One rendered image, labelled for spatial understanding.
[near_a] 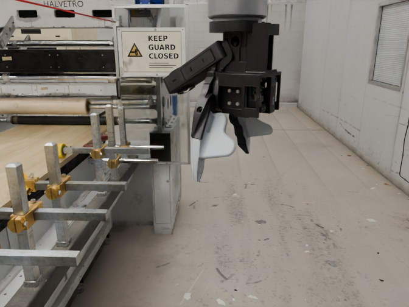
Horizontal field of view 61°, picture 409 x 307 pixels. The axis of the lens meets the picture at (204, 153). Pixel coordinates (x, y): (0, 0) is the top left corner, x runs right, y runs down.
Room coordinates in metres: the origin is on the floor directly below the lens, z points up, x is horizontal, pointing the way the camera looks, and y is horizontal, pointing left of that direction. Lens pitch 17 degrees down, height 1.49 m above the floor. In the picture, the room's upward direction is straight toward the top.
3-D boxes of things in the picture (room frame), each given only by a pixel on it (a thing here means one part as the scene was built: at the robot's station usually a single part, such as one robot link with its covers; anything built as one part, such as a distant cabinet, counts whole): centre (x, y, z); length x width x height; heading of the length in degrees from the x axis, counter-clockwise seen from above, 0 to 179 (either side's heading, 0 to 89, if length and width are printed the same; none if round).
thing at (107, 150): (1.82, 0.55, 0.95); 0.50 x 0.04 x 0.04; 88
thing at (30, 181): (1.32, 0.73, 0.95); 0.10 x 0.04 x 0.10; 88
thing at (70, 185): (1.31, 0.50, 0.95); 0.36 x 0.03 x 0.03; 88
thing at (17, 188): (1.03, 0.59, 0.90); 0.03 x 0.03 x 0.48; 88
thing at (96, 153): (1.80, 0.56, 0.95); 0.13 x 0.06 x 0.05; 178
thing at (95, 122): (1.78, 0.57, 0.92); 0.03 x 0.03 x 0.48; 88
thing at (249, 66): (0.47, -0.05, 1.46); 0.09 x 0.08 x 0.12; 57
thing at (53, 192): (1.30, 0.58, 0.95); 0.13 x 0.06 x 0.05; 178
